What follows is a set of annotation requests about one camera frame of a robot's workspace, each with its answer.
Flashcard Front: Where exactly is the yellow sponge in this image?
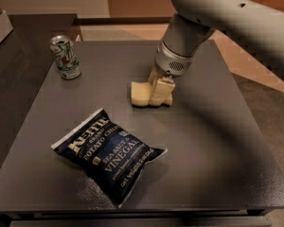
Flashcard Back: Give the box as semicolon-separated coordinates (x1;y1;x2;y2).
131;81;151;107

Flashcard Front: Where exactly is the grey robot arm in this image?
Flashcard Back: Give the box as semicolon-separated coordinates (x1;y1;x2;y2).
149;0;284;106

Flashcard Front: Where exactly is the white green soda can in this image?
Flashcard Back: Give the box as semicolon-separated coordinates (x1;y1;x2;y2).
50;35;81;79

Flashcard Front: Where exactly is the blue potato chip bag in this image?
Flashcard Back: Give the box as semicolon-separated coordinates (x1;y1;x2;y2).
51;108;167;206

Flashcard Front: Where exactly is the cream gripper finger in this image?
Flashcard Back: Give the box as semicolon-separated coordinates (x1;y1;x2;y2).
149;76;175;106
148;64;158;83

